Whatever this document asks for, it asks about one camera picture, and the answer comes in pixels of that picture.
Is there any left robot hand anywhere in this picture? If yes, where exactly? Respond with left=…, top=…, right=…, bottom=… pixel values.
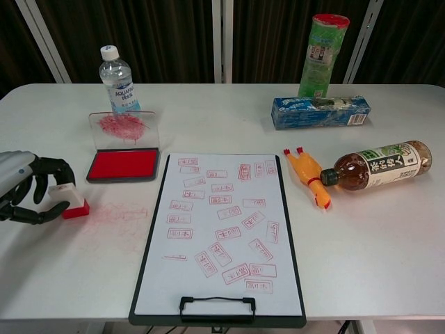
left=0, top=150, right=77, bottom=225

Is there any red ink pad clear lid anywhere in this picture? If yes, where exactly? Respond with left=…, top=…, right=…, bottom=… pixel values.
left=86, top=111, right=161, bottom=184

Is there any clear water bottle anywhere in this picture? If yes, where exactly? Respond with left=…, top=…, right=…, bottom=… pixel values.
left=99, top=45, right=143, bottom=114

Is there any black clipboard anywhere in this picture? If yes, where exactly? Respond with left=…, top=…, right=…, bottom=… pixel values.
left=128, top=152, right=307, bottom=328

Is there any white paper with red stamps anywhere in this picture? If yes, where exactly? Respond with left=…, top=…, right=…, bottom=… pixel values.
left=133, top=154, right=302, bottom=317

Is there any yellow rubber chicken toy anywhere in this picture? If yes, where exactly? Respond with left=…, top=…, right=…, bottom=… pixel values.
left=283, top=147, right=332, bottom=211

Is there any blue cookie box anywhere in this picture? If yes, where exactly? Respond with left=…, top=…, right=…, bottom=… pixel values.
left=271, top=94, right=372, bottom=131

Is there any green chip can red lid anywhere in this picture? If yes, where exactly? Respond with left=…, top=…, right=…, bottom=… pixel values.
left=298, top=13, right=350, bottom=99

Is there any brown tea bottle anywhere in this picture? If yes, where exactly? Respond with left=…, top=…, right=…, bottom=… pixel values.
left=320, top=140, right=433, bottom=195

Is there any white partition post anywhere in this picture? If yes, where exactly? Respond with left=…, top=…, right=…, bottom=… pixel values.
left=15, top=0, right=72, bottom=84
left=342, top=0, right=385, bottom=84
left=212, top=0, right=233, bottom=84

